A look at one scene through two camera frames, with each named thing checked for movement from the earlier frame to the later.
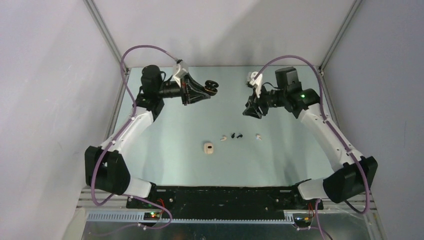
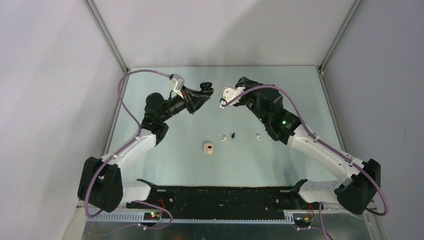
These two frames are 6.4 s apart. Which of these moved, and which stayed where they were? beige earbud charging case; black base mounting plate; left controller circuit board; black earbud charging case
Moved: black earbud charging case
Stayed: left controller circuit board; beige earbud charging case; black base mounting plate
